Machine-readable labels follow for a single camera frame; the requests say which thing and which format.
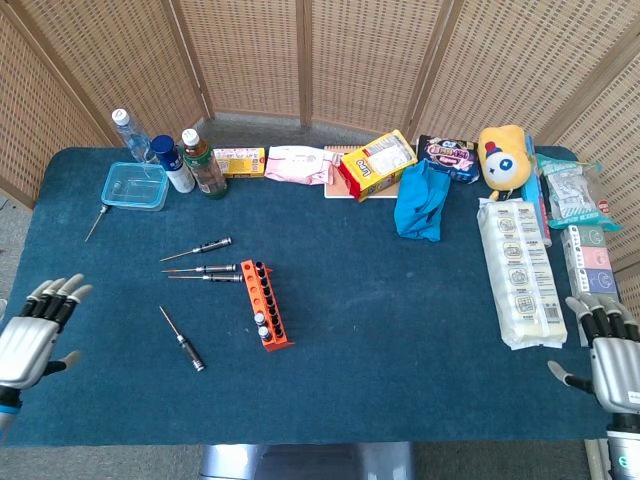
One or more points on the blue felt table cover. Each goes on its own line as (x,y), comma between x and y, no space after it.
(375,325)

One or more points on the tea bottle green label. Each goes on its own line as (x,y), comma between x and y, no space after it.
(205,170)

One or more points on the yellow cardboard box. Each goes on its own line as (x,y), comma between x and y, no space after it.
(240,162)

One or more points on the small thin metal probe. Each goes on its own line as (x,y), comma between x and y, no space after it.
(97,222)

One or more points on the pastel boxes multipack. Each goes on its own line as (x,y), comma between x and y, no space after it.
(592,260)

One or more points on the clear water bottle white cap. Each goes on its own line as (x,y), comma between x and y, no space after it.
(131,137)

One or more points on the orange bit holder rack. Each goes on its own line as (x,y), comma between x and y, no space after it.
(272,345)

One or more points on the long white tissue pack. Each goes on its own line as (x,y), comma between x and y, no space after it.
(525,280)

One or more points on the pink wet wipes pack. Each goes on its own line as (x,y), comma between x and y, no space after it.
(297,165)

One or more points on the yellow red biscuit pack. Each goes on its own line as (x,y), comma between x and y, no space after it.
(375,165)

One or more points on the long blue box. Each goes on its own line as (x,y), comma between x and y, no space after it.
(534,195)

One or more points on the green white plastic bag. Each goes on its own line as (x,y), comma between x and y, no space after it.
(575,195)

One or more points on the wicker folding screen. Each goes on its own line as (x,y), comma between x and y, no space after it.
(350,50)

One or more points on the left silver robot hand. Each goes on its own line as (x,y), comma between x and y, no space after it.
(25,340)

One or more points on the blue crumpled cloth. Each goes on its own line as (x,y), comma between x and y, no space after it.
(420,205)

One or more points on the white bottle blue cap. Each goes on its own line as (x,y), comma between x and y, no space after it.
(175,167)

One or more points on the white metal frame bar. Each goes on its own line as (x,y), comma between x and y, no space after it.
(595,462)

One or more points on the grey robot torso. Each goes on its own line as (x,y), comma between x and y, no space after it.
(305,462)

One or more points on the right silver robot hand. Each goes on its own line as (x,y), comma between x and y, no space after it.
(617,365)

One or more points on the dark purple pad pack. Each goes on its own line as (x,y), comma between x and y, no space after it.
(450,157)

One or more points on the clear container blue rim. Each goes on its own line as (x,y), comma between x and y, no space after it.
(135,187)

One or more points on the brown spiral notebook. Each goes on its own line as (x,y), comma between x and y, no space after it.
(339,193)

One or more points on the black screwdriver silver cap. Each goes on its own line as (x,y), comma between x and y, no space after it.
(265,333)
(259,319)

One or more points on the yellow plush toy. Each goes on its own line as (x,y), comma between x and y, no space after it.
(502,160)

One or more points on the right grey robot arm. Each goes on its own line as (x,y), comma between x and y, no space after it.
(625,450)

